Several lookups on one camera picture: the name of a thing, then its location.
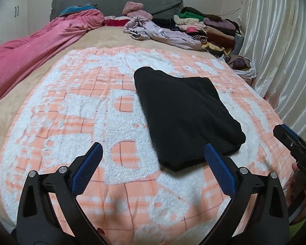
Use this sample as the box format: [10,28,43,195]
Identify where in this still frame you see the person's right hand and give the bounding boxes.
[286,162,306,225]

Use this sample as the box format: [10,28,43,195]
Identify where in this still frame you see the orange and white checked blanket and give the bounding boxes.
[0,45,299,245]

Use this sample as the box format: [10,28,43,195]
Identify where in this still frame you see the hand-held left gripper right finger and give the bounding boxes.
[204,143,290,245]

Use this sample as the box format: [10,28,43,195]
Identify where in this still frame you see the person's yellow-green clothing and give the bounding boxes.
[291,217,306,235]

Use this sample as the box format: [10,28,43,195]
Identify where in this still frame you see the white wardrobe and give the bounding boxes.
[0,0,32,51]

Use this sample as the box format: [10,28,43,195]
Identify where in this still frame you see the crumpled lilac garment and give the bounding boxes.
[124,15,207,50]

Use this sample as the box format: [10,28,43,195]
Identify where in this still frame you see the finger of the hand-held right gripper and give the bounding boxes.
[273,125,304,162]
[280,123,306,146]

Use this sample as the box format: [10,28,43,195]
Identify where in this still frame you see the black crumpled garment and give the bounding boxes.
[152,18,179,30]

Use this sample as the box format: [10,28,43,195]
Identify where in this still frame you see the pink quilt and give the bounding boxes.
[0,8,105,110]

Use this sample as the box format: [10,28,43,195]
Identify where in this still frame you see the pile of folded clothes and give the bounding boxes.
[173,6,241,57]

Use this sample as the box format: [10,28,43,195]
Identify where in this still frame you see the red cloth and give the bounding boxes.
[104,16,130,27]

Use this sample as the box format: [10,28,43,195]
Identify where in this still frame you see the beige bed sheet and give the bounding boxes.
[0,26,225,210]

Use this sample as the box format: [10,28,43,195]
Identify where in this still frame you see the pink fluffy pillow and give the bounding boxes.
[122,1,143,14]

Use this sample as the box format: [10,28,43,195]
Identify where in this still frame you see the grey cushion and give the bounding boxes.
[231,34,244,56]

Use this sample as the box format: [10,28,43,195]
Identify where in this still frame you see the grey padded headboard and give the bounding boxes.
[50,0,184,22]

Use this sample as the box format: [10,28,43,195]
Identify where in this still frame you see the white bag of clothes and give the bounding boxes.
[223,55,257,79]

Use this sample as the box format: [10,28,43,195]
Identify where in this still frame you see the blue cloth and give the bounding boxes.
[59,4,99,17]

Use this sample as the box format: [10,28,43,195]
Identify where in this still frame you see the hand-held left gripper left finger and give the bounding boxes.
[16,142,108,245]

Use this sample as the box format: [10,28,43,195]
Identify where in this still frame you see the black sweater with orange cuffs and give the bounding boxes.
[133,66,246,173]

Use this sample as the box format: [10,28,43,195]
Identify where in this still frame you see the pink plush garment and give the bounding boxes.
[127,10,153,21]

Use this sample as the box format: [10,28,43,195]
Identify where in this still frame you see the white satin curtain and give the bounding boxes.
[238,0,306,156]

